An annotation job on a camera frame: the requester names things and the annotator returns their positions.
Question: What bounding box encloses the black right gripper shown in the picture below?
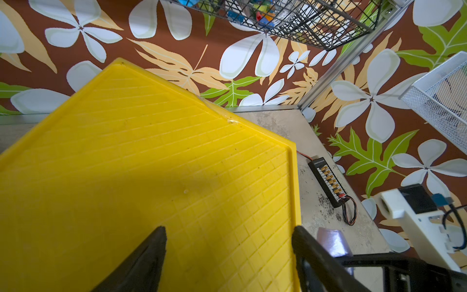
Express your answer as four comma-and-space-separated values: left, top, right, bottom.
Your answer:
336, 253, 467, 292

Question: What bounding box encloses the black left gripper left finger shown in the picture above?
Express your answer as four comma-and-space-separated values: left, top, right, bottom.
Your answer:
92, 226, 167, 292

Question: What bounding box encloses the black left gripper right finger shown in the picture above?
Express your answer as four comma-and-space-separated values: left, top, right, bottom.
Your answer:
291, 226, 368, 292

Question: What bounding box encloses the purple trash bag roll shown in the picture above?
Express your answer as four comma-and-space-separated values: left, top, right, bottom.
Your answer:
316, 227, 353, 257

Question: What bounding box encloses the yellow plastic drawer cabinet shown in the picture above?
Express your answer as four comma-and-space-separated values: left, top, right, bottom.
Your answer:
1, 58, 301, 292

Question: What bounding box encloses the black parallel charging board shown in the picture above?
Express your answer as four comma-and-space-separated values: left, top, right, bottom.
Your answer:
308, 158, 349, 208

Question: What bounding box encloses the white mesh basket right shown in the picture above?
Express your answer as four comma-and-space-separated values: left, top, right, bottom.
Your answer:
399, 51, 467, 153

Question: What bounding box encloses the aluminium frame post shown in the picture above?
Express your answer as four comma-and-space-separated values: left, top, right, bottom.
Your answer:
294, 1, 413, 111

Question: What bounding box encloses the black wire basket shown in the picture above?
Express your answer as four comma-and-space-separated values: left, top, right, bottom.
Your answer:
178, 0, 392, 51

